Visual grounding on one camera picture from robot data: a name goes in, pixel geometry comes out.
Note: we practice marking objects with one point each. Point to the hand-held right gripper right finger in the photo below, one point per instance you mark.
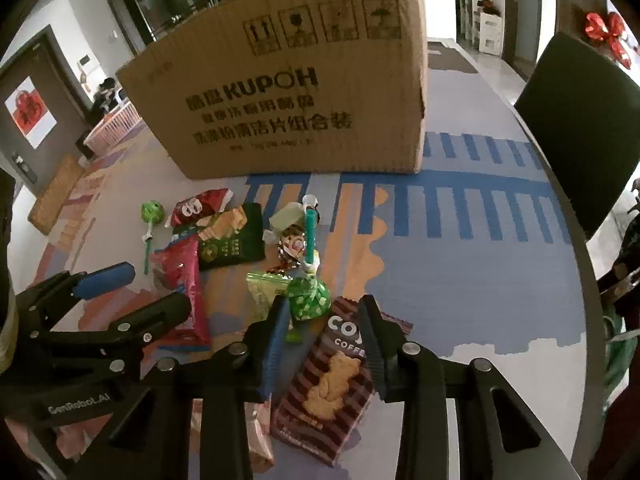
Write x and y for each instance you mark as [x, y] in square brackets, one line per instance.
[372, 350]

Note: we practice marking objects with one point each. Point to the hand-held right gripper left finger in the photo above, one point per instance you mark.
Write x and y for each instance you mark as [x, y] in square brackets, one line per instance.
[272, 355]

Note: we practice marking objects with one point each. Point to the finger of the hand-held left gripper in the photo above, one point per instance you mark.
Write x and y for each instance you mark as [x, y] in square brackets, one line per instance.
[102, 277]
[150, 317]

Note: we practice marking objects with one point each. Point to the dark green biscuit packet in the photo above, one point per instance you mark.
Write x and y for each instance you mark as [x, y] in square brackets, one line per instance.
[235, 249]

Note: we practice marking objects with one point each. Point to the white candy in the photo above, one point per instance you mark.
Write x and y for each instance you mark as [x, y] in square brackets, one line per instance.
[289, 216]

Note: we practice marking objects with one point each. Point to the brown cardboard box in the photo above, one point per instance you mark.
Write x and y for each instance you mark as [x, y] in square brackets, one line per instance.
[300, 85]

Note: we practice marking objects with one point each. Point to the pink snack packet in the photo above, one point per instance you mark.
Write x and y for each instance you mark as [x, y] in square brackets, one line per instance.
[185, 270]

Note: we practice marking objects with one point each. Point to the yellow-green snack packet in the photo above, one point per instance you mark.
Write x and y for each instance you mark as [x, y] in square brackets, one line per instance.
[262, 292]

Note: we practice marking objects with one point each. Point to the green polka dot lollipop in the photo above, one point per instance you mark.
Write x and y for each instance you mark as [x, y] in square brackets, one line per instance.
[307, 300]

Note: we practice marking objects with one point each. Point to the brown striped biscuit packet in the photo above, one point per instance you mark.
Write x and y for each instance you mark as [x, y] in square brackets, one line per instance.
[325, 400]

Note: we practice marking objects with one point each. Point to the small green lollipop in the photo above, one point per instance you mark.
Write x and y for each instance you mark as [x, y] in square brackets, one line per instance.
[151, 212]

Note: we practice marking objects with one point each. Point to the peach snack packet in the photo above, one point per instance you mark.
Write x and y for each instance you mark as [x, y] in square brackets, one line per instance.
[261, 440]

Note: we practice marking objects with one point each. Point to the woven straw tray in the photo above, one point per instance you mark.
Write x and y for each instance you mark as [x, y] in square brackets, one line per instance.
[55, 190]

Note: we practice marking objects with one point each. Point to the cartoon print candy packet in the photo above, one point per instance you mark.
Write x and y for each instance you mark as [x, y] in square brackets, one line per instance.
[291, 249]

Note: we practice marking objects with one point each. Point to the red chocolate packet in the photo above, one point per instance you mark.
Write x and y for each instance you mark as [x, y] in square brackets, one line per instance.
[195, 207]

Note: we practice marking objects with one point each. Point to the teal stick candy toy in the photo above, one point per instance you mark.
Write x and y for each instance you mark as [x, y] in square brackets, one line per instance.
[311, 230]

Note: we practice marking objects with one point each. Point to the pink plastic basket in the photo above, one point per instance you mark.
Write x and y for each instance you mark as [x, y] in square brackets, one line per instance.
[117, 125]

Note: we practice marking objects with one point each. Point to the red and white door poster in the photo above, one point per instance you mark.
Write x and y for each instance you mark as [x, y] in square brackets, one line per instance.
[30, 112]

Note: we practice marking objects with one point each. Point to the dark object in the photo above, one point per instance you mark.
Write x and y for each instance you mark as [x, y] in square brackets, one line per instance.
[106, 92]

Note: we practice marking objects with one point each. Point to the dark entrance door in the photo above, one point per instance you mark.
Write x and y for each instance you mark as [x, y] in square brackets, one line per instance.
[60, 90]

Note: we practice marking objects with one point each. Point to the green and white cloth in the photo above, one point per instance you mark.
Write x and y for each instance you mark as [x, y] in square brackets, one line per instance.
[616, 355]

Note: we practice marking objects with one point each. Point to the dark green chair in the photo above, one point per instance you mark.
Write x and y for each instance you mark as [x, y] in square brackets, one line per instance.
[585, 135]

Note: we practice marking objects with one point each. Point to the white shelf unit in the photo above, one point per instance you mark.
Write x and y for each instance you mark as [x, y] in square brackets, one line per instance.
[487, 30]

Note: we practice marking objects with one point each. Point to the dark interior door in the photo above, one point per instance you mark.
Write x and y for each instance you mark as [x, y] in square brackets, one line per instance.
[525, 10]

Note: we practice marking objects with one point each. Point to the red ribbon bow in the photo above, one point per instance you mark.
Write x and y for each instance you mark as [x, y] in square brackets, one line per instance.
[602, 27]

